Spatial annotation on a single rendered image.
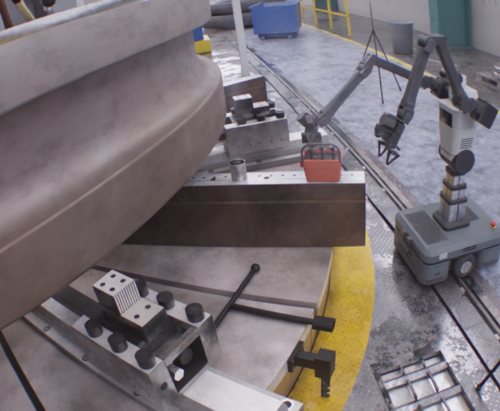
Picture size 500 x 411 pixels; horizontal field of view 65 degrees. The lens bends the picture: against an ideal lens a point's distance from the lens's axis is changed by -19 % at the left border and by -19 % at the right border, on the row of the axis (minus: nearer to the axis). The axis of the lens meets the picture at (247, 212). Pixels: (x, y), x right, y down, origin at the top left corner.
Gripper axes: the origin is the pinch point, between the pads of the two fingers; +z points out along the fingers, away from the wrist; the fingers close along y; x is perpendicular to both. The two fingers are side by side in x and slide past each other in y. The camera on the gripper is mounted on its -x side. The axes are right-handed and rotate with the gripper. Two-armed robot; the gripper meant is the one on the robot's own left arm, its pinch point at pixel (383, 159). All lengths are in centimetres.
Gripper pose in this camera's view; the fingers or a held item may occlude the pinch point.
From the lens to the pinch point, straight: 216.1
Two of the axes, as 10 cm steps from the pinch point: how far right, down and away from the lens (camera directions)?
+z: -3.8, 8.3, 4.0
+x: 9.1, 2.8, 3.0
